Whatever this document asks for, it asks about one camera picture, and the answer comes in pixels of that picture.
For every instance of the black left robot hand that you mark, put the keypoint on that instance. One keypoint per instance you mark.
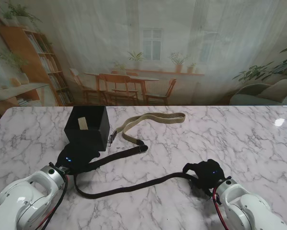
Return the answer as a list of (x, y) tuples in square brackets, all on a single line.
[(76, 160)]

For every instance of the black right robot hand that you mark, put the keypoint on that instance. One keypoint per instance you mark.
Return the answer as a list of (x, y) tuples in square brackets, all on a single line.
[(209, 173)]

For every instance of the beige woven belt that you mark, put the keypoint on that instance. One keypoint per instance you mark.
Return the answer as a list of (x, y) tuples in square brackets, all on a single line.
[(82, 123), (157, 116)]

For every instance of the black belt with silver buckle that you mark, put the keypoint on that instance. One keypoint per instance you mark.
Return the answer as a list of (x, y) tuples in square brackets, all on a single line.
[(124, 153)]

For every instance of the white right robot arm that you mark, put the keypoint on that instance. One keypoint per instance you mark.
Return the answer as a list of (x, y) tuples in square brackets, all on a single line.
[(246, 206)]

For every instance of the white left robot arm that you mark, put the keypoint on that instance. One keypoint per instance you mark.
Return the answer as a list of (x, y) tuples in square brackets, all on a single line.
[(23, 198)]

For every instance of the black belt storage box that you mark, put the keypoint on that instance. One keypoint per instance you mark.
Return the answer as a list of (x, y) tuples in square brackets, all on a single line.
[(85, 135)]

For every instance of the printed room scene backdrop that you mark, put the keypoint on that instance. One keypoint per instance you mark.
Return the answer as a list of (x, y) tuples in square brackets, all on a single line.
[(143, 48)]

